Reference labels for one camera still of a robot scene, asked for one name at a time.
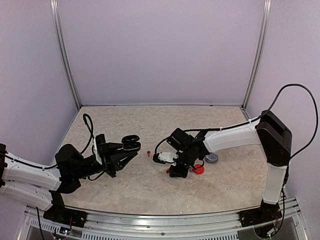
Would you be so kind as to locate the aluminium corner post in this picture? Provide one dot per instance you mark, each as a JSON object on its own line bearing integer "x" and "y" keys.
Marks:
{"x": 54, "y": 5}
{"x": 258, "y": 53}

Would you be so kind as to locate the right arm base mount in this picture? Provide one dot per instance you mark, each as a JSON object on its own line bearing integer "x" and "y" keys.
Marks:
{"x": 269, "y": 216}

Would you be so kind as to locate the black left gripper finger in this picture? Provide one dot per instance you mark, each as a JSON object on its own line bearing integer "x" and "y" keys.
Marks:
{"x": 114, "y": 147}
{"x": 123, "y": 158}

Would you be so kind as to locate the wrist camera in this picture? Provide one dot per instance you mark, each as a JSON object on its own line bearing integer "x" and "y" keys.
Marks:
{"x": 99, "y": 144}
{"x": 178, "y": 139}

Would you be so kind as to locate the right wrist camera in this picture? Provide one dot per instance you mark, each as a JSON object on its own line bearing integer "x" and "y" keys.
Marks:
{"x": 178, "y": 139}

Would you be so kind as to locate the left aluminium corner post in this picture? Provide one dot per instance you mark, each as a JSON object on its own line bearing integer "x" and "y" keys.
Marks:
{"x": 54, "y": 5}

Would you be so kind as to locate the black earbud charging case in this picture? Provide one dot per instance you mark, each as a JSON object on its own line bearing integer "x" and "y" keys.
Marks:
{"x": 131, "y": 142}

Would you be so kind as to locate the red round case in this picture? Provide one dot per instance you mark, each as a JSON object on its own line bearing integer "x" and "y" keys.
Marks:
{"x": 198, "y": 169}

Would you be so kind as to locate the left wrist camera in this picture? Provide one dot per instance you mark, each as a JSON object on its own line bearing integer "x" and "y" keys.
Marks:
{"x": 99, "y": 144}

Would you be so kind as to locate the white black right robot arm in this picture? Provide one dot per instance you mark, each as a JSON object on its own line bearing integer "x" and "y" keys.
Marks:
{"x": 268, "y": 132}

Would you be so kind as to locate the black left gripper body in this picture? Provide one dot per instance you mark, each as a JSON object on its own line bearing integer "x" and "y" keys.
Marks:
{"x": 108, "y": 165}

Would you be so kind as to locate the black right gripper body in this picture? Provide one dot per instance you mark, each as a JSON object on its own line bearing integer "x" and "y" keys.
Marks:
{"x": 183, "y": 172}

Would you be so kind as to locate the grey oval charging case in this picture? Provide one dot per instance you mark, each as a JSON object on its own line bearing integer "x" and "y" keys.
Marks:
{"x": 211, "y": 158}

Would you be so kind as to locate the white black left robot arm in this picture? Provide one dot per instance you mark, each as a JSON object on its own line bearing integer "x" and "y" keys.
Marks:
{"x": 40, "y": 185}

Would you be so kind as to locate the right aluminium corner post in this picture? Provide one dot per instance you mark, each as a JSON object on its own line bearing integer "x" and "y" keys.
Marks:
{"x": 258, "y": 53}

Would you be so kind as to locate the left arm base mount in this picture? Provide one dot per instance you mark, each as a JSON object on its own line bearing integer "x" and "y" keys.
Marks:
{"x": 59, "y": 213}

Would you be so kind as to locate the front aluminium rail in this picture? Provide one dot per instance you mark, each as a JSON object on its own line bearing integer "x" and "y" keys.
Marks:
{"x": 100, "y": 225}

